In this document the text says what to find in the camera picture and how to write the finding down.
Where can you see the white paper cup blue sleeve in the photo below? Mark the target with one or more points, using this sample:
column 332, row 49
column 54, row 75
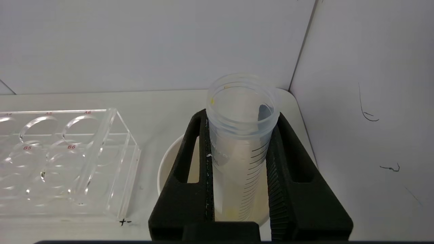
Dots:
column 166, row 169

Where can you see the test tube with yellow pigment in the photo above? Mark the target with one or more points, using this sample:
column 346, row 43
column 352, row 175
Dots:
column 240, row 152

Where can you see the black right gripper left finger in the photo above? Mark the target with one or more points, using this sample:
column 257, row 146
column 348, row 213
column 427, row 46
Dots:
column 183, row 203

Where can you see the clear acrylic test tube rack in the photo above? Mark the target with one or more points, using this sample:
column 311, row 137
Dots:
column 67, row 162

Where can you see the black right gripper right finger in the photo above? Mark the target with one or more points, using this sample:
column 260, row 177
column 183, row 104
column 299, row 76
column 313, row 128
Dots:
column 305, row 210

